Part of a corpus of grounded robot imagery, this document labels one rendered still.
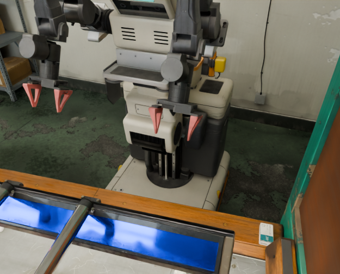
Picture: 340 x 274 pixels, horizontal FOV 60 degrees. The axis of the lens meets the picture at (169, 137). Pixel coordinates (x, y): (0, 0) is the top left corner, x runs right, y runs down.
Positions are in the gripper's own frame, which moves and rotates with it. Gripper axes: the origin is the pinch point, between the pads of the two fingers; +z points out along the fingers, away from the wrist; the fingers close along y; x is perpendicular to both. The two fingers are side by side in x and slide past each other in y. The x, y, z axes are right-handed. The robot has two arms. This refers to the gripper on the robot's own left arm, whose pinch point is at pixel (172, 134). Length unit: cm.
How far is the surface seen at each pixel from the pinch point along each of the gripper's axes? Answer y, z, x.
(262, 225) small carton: 29.2, 21.3, 4.7
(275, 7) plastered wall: 16, -76, 155
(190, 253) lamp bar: 16.6, 10.3, -37.7
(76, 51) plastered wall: -162, -26, 180
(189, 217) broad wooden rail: 8.3, 24.4, 3.2
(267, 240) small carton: 31.0, 23.2, 1.0
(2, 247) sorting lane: -38, 38, -19
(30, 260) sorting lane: -28, 39, -20
